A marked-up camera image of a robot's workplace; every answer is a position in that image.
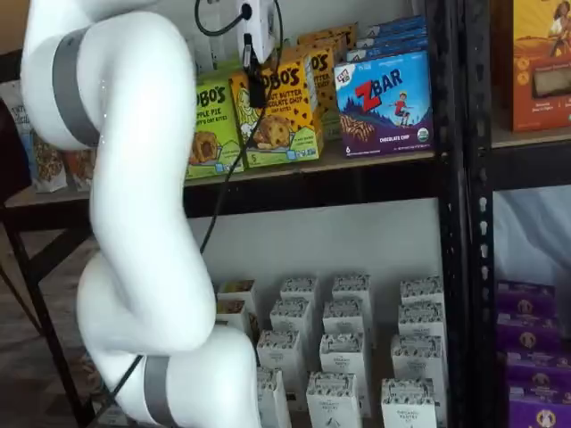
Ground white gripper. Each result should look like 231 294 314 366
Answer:
236 0 278 109

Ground short black looped cable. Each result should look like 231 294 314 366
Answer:
194 0 245 37

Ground large orange cereal box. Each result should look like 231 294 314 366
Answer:
506 0 571 133

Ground black metal shelf frame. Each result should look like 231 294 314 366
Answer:
463 0 571 428
0 0 470 428

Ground white floral print box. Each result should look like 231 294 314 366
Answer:
269 299 314 334
391 334 445 385
322 299 369 336
397 302 446 340
319 333 366 376
305 371 363 428
331 274 372 305
381 377 436 428
255 330 302 394
399 276 444 309
279 276 320 303
256 366 293 428

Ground orange granola pouch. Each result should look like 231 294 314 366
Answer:
62 149 97 191

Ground long black cable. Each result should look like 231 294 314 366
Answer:
109 0 286 399

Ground white organic pastry boxes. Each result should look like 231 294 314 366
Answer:
249 271 447 428

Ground white granola picture box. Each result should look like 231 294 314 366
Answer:
216 279 258 314
214 299 248 334

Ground blue Zbar chocolate chip box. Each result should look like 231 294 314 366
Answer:
334 49 434 158
356 26 428 48
346 37 430 62
365 15 427 37

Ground purple snack box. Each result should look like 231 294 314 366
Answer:
505 350 571 390
495 279 557 317
508 385 571 428
495 311 559 354

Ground green Bobo's apple pie box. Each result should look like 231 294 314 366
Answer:
198 58 244 86
184 73 246 180

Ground orange Bobo's peanut butter box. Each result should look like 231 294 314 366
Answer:
297 21 359 45
306 46 337 142
228 55 324 170
295 33 354 63

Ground brown shelf board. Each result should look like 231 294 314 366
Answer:
3 150 436 210
490 127 571 149

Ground white and blue pouch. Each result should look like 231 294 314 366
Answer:
0 79 36 148

